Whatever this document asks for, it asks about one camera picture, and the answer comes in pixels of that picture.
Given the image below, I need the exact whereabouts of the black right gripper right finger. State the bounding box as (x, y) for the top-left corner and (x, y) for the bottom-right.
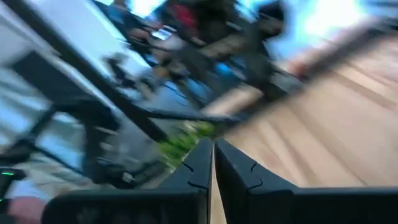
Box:
(214, 138), (398, 224)

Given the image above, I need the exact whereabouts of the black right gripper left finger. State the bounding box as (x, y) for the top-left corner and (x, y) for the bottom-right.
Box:
(42, 138), (214, 224)

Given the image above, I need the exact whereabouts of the green potted plant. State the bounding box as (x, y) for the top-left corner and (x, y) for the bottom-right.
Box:
(157, 120), (218, 167)

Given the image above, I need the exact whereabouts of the black stand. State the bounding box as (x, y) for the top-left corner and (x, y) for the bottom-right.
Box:
(0, 96), (165, 190)

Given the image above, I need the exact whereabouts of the black metal base frame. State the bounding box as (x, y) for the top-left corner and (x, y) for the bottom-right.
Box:
(133, 107), (243, 125)

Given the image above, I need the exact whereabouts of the black frame post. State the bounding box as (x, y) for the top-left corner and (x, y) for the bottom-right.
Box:
(1, 0), (170, 144)

